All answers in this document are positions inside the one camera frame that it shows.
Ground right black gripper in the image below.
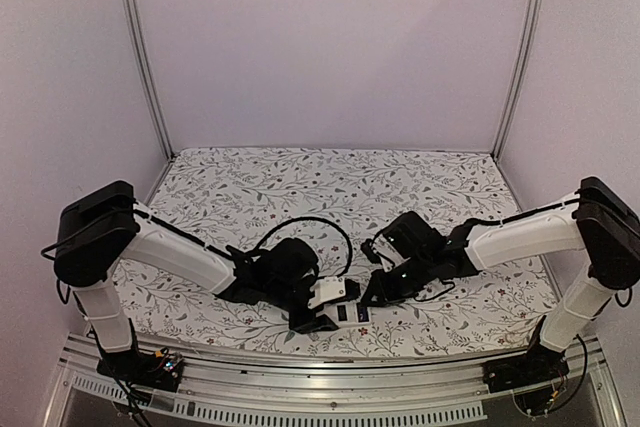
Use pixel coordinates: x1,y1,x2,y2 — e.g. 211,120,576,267
360,253,435,308

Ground white remote control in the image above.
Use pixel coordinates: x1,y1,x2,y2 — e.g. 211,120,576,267
323,302,371,328

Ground purple battery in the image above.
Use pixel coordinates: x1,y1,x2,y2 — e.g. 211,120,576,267
356,306,370,324

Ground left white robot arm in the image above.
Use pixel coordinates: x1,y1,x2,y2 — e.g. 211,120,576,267
40,181,338,381

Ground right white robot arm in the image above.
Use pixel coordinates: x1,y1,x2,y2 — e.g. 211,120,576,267
361,177,639,383

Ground floral patterned table mat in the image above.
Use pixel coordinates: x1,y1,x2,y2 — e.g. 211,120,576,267
114,148,556,358

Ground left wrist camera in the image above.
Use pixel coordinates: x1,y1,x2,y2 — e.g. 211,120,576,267
307,276,361,309

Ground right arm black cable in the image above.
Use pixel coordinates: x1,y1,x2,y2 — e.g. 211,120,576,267
414,279,457,303

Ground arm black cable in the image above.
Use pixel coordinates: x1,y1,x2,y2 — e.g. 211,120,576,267
257,216,354,278
414,279,457,303

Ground front aluminium rail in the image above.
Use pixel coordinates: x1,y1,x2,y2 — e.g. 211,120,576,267
43,334,631,426

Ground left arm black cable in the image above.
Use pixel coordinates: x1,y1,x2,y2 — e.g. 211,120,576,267
257,216,354,278

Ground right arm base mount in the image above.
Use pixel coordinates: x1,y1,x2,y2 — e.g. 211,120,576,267
482,346,569,417

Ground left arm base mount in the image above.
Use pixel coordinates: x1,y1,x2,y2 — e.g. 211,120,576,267
97,344,184,392

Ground right aluminium frame post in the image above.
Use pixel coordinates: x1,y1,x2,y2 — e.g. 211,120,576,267
491,0,543,164

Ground aluminium frame post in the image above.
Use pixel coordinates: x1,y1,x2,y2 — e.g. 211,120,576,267
122,0,175,160
491,0,543,164

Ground left aluminium frame post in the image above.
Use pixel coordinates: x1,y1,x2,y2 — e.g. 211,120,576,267
122,0,175,160

